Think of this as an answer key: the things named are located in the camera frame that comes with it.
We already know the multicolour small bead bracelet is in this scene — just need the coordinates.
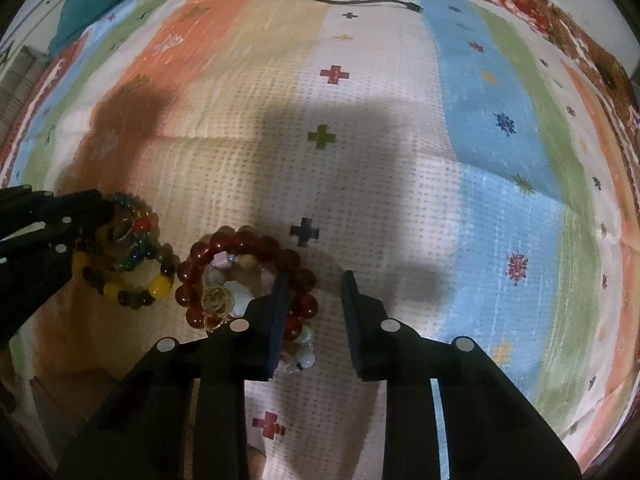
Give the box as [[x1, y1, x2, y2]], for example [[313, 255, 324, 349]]
[[86, 192, 174, 271]]

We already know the dark red bead bracelet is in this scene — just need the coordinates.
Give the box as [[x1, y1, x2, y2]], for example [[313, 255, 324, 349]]
[[174, 224, 320, 342]]

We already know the striped colourful blanket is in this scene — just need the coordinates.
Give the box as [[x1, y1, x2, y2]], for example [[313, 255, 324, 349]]
[[1, 0, 639, 479]]

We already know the small gold ring charm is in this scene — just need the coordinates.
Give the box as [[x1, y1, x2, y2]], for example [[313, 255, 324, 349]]
[[201, 285, 235, 332]]

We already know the pale pastel bead bracelet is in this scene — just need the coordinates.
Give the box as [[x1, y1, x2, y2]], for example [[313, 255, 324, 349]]
[[202, 251, 319, 375]]

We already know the yellow and brown bead bracelet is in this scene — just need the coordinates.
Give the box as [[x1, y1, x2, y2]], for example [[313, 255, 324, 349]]
[[71, 242, 181, 310]]

